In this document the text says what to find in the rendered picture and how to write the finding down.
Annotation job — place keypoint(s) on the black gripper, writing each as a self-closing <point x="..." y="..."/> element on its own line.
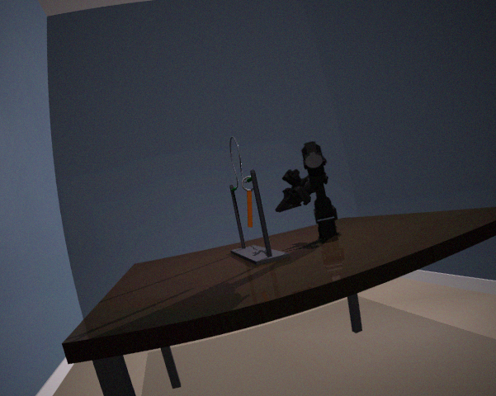
<point x="293" y="198"/>

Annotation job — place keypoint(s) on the orange bar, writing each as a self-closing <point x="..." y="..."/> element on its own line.
<point x="249" y="199"/>

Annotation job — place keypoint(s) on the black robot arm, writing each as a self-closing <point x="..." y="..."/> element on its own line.
<point x="314" y="163"/>

